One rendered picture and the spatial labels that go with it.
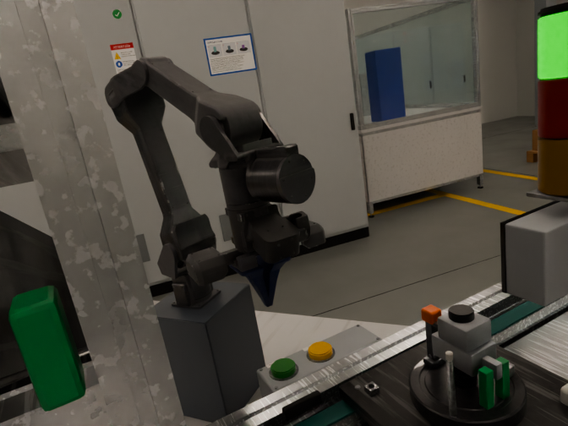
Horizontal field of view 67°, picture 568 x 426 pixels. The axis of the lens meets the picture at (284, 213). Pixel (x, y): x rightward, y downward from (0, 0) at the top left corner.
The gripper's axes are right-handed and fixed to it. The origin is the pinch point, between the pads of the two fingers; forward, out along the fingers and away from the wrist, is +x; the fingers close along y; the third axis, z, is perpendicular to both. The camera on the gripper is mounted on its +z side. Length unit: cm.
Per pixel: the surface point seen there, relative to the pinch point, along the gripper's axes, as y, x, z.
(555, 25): 17.2, -25.8, 30.0
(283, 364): 2.0, 16.3, -4.1
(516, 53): 904, -27, -601
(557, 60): 17.2, -23.2, 30.0
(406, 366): 16.4, 16.8, 8.2
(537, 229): 13.9, -9.8, 30.3
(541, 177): 17.5, -13.3, 28.4
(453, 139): 344, 49, -279
